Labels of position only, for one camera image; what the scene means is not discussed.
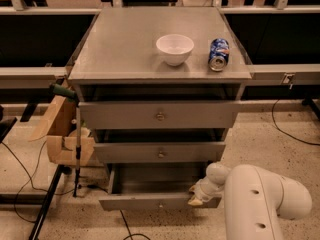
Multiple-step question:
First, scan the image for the black floor cable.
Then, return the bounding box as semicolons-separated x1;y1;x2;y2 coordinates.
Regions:
78;183;152;240

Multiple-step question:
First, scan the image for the white bowl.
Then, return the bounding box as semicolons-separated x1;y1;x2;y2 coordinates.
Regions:
156;34;194;66

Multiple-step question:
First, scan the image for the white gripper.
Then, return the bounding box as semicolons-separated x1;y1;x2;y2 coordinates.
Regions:
188;177;223;206

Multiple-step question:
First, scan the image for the grey middle drawer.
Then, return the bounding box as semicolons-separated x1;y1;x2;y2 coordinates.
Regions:
94;142;225;163

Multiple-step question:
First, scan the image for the blue soda can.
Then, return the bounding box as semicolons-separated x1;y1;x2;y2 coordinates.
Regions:
208;38;230;72

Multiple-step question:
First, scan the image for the grey bottom drawer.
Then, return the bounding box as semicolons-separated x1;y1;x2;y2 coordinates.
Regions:
100;162;207;210

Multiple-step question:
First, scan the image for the green handled grabber stick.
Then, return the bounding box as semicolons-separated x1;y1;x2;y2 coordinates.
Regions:
49;83;81;197

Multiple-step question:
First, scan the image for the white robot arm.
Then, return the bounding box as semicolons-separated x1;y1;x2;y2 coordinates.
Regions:
188;163;312;240

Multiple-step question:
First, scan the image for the black table leg frame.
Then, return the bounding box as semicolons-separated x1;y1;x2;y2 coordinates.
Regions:
0;165;72;240

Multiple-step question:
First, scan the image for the cardboard box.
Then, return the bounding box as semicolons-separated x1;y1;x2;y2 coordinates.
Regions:
29;89;97;166

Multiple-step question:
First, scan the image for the grey drawer cabinet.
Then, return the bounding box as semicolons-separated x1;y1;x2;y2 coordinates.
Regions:
67;6;252;187

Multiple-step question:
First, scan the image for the thin black cable left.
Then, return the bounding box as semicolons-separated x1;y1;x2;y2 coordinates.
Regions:
0;139;76;224

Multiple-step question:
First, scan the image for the black cable at right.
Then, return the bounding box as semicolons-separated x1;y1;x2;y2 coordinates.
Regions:
270;99;320;147

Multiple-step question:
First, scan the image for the grey drawer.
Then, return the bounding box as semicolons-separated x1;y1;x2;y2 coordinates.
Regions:
100;162;207;210
79;101;240;129
94;142;225;163

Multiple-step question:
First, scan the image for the grey top drawer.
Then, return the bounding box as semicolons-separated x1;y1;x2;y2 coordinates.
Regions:
79;101;240;129

